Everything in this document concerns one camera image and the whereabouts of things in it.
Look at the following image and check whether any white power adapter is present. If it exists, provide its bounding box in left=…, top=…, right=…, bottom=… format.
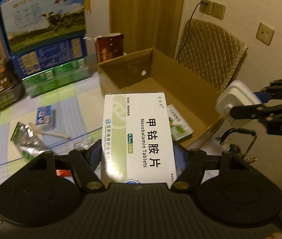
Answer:
left=216, top=80, right=262, bottom=128

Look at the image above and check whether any white Mecobalamin tablets box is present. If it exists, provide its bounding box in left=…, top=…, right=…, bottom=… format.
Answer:
left=100, top=92, right=177, bottom=186

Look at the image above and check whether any blue white gum tin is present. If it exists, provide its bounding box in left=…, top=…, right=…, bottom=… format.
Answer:
left=35, top=105, right=55, bottom=131

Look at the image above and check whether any beige speckled spoon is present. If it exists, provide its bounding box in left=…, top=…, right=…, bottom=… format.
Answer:
left=28, top=122, right=70, bottom=140

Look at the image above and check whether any red snack packet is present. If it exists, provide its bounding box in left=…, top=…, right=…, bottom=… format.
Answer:
left=56, top=169, right=72, bottom=177

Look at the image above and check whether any green white medicine box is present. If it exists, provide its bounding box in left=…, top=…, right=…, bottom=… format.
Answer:
left=167, top=104, right=193, bottom=142

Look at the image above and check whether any silver green foil pouch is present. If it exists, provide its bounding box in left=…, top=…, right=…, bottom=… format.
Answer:
left=10, top=122, right=49, bottom=161

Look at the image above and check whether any quilted beige chair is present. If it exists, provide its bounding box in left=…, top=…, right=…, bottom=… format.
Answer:
left=176, top=19, right=248, bottom=92

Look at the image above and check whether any green shrink-wrapped drink pack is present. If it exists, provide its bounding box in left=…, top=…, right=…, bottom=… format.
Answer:
left=22, top=58, right=90, bottom=98

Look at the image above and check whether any brown cardboard box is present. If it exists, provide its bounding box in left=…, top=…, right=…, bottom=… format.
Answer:
left=97, top=48, right=222, bottom=149

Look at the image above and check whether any dark instant noodle box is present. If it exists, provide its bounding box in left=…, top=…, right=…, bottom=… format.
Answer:
left=0, top=57, right=25, bottom=111

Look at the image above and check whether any blue milk carton box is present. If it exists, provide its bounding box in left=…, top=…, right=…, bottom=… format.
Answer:
left=12, top=36, right=87, bottom=79

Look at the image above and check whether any dark red gift box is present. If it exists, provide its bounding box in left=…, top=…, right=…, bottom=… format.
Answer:
left=95, top=32, right=124, bottom=63

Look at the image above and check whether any wooden door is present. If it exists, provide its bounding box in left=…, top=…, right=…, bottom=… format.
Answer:
left=109, top=0, right=184, bottom=58

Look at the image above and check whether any milk carton box with cow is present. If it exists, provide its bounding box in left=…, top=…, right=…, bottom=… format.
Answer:
left=0, top=0, right=86, bottom=54

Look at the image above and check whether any beige wall socket right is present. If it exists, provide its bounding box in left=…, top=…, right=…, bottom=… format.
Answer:
left=256, top=22, right=275, bottom=46

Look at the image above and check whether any beige wall socket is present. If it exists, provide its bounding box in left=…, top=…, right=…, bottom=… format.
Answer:
left=256, top=22, right=275, bottom=46
left=211, top=2, right=226, bottom=20

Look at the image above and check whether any black power cord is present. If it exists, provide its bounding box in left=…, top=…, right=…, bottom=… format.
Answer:
left=177, top=2, right=209, bottom=63

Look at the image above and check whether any beige wall socket middle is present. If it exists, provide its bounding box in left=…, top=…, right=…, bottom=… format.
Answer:
left=211, top=2, right=226, bottom=20

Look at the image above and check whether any wall socket with plug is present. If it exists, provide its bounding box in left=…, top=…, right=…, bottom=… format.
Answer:
left=199, top=0, right=212, bottom=15

